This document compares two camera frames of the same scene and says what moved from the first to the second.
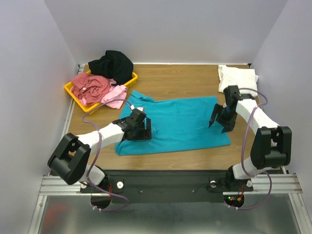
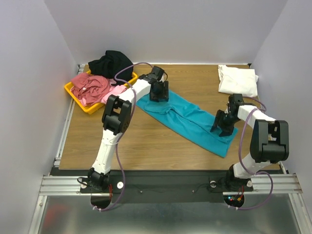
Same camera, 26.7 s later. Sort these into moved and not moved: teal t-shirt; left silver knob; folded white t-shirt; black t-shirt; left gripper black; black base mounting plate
Moved: left gripper black; teal t-shirt
Not moved: black base mounting plate; folded white t-shirt; black t-shirt; left silver knob
